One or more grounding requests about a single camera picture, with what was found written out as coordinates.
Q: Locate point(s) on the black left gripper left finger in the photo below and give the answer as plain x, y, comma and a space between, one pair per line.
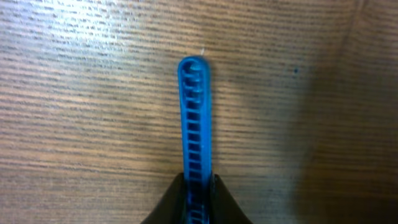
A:
171, 208

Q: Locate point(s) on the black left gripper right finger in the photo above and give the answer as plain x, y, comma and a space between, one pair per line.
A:
223, 207

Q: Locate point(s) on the blue disposable razor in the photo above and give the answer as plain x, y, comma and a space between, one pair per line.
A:
194, 83

